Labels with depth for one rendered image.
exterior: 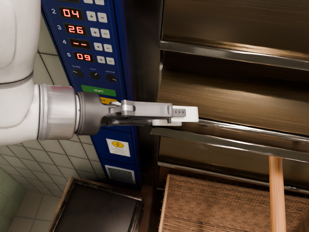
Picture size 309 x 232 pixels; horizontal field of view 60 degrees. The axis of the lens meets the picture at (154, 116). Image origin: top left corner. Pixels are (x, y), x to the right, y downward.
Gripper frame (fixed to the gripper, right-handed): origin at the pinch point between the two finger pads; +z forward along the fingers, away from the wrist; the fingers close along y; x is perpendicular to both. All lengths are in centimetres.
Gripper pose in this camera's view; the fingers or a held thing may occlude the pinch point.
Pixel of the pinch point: (175, 116)
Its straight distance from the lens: 55.0
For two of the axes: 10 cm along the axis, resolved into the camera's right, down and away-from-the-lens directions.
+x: 0.5, 9.9, -1.5
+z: 8.8, 0.3, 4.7
